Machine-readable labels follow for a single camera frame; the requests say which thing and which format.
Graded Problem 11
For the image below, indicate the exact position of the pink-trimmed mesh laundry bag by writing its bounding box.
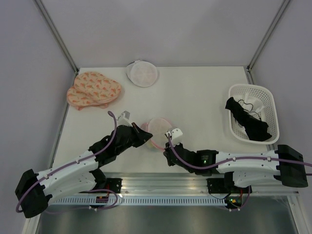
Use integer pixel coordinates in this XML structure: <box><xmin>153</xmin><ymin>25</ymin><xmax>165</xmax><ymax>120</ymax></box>
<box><xmin>141</xmin><ymin>117</ymin><xmax>173</xmax><ymax>152</ymax></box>

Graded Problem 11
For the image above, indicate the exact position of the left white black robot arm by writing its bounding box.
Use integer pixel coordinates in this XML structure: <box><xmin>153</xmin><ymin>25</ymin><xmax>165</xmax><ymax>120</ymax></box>
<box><xmin>15</xmin><ymin>123</ymin><xmax>153</xmax><ymax>218</ymax></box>

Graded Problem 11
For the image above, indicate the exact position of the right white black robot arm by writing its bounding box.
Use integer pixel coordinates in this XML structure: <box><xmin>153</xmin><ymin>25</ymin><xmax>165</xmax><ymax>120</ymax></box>
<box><xmin>163</xmin><ymin>143</ymin><xmax>311</xmax><ymax>193</ymax></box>

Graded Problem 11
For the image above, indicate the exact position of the orange floral patterned bra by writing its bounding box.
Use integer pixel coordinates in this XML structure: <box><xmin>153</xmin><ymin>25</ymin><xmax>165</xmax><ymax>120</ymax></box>
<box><xmin>67</xmin><ymin>71</ymin><xmax>122</xmax><ymax>110</ymax></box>

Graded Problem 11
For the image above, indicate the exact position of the white mesh laundry bag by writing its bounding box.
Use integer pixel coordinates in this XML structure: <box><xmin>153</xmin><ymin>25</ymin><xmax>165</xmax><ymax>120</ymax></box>
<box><xmin>125</xmin><ymin>60</ymin><xmax>158</xmax><ymax>88</ymax></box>

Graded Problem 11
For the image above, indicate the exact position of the black garment in basket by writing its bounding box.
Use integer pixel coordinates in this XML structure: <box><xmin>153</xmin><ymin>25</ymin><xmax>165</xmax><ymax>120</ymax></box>
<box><xmin>225</xmin><ymin>97</ymin><xmax>272</xmax><ymax>141</ymax></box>

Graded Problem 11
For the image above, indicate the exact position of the white garment in basket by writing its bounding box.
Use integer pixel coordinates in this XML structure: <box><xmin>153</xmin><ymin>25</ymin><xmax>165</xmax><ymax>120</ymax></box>
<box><xmin>238</xmin><ymin>93</ymin><xmax>265</xmax><ymax>114</ymax></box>

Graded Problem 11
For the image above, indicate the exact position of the white perforated plastic basket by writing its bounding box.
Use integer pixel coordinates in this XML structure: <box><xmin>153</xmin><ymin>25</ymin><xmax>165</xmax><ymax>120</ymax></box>
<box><xmin>229</xmin><ymin>84</ymin><xmax>279</xmax><ymax>145</ymax></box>

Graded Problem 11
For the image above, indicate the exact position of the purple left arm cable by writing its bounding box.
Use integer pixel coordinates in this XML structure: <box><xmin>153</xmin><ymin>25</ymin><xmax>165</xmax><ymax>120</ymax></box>
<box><xmin>16</xmin><ymin>111</ymin><xmax>120</xmax><ymax>215</ymax></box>

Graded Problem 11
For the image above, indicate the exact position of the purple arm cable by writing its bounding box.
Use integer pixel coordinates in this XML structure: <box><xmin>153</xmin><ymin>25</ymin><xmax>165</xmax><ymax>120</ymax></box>
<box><xmin>167</xmin><ymin>133</ymin><xmax>312</xmax><ymax>176</ymax></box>
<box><xmin>16</xmin><ymin>111</ymin><xmax>120</xmax><ymax>215</ymax></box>

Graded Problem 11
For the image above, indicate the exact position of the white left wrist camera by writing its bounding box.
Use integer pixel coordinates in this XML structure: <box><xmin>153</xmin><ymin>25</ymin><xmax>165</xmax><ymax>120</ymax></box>
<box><xmin>117</xmin><ymin>111</ymin><xmax>132</xmax><ymax>127</ymax></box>

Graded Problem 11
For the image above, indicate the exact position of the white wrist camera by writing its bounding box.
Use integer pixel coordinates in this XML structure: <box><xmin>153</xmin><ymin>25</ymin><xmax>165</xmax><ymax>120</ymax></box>
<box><xmin>165</xmin><ymin>128</ymin><xmax>183</xmax><ymax>145</ymax></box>
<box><xmin>117</xmin><ymin>111</ymin><xmax>132</xmax><ymax>127</ymax></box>

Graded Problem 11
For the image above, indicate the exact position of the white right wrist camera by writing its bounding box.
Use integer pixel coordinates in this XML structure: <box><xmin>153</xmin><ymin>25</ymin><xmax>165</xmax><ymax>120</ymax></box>
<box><xmin>165</xmin><ymin>128</ymin><xmax>183</xmax><ymax>145</ymax></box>

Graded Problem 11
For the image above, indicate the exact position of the aluminium mounting rail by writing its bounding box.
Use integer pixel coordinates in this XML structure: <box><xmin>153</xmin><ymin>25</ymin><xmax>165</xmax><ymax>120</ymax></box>
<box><xmin>73</xmin><ymin>172</ymin><xmax>299</xmax><ymax>195</ymax></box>

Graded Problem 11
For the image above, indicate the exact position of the white slotted cable duct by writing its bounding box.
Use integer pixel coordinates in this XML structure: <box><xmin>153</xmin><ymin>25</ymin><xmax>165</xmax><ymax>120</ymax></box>
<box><xmin>53</xmin><ymin>195</ymin><xmax>226</xmax><ymax>206</ymax></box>

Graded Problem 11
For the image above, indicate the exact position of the right aluminium frame post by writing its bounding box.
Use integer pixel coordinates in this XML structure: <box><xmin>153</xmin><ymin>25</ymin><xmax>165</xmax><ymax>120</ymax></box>
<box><xmin>246</xmin><ymin>0</ymin><xmax>292</xmax><ymax>73</ymax></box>

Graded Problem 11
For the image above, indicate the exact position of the aluminium frame post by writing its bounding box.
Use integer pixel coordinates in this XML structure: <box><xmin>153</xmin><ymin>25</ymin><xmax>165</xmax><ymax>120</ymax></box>
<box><xmin>33</xmin><ymin>0</ymin><xmax>79</xmax><ymax>74</ymax></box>
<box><xmin>246</xmin><ymin>0</ymin><xmax>292</xmax><ymax>73</ymax></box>

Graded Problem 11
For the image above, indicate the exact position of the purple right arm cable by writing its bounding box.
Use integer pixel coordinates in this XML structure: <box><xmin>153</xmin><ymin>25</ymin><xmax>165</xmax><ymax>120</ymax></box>
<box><xmin>167</xmin><ymin>133</ymin><xmax>312</xmax><ymax>176</ymax></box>

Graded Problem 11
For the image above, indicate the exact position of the left aluminium frame post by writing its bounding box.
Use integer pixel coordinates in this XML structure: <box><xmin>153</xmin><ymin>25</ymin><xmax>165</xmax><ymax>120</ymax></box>
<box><xmin>33</xmin><ymin>0</ymin><xmax>79</xmax><ymax>74</ymax></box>

